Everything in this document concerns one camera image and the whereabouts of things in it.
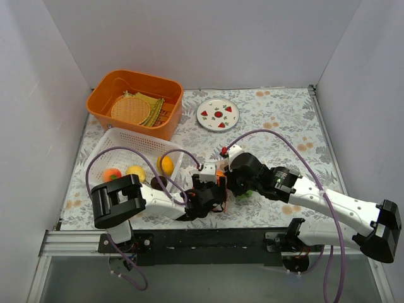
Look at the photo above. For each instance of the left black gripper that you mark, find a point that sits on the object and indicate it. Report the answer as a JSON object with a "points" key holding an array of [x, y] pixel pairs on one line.
{"points": [[218, 192]]}

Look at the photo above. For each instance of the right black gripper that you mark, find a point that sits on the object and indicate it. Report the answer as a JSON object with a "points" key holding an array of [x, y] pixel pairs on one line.
{"points": [[233, 182]]}

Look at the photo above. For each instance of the green fake watermelon ball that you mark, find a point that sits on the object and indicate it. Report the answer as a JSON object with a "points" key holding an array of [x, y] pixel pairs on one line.
{"points": [[244, 196]]}

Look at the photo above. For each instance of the clear zip top bag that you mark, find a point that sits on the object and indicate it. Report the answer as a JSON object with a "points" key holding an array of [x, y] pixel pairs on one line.
{"points": [[227, 182]]}

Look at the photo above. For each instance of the yellow fake lemon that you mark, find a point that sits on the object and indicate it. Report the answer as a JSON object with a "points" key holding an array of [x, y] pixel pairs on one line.
{"points": [[165, 165]]}

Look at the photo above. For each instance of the dark fake plum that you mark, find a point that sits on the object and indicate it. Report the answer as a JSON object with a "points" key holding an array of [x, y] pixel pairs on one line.
{"points": [[154, 183]]}

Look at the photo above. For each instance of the yellow fake pear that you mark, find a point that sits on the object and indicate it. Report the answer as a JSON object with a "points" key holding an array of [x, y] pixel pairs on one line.
{"points": [[137, 170]]}

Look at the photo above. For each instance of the fake peach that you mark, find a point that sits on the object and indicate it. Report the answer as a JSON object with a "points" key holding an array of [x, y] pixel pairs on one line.
{"points": [[111, 174]]}

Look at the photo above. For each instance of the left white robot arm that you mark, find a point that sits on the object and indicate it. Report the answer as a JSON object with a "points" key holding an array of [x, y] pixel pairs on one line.
{"points": [[115, 202]]}

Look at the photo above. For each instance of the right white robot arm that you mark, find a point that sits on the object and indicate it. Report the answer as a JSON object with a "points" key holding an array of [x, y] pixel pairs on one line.
{"points": [[372, 228]]}

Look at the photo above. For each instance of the white strawberry pattern plate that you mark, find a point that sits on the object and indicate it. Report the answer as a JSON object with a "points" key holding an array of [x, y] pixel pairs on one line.
{"points": [[217, 114]]}

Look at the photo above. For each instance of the white perforated plastic basket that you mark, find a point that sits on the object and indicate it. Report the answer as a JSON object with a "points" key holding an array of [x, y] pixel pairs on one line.
{"points": [[150, 147]]}

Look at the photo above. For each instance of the yellow green woven mat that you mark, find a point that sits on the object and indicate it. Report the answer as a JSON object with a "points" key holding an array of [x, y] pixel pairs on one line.
{"points": [[154, 104]]}

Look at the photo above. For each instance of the round orange woven coaster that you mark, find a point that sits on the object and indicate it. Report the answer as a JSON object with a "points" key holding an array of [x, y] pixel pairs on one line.
{"points": [[130, 110]]}

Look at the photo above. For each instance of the orange plastic tub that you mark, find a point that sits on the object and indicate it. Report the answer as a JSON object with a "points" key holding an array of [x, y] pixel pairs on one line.
{"points": [[117, 82]]}

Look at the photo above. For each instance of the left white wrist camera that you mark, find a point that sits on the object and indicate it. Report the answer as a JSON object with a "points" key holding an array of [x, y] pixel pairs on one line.
{"points": [[208, 172]]}

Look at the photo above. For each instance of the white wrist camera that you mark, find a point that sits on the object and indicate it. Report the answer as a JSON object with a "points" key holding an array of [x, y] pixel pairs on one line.
{"points": [[230, 153], [208, 172]]}

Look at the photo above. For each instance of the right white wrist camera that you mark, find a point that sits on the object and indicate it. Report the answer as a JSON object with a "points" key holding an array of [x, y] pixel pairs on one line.
{"points": [[230, 153]]}

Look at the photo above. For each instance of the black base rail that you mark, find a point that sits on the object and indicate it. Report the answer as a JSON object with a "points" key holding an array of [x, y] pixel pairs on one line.
{"points": [[266, 246]]}

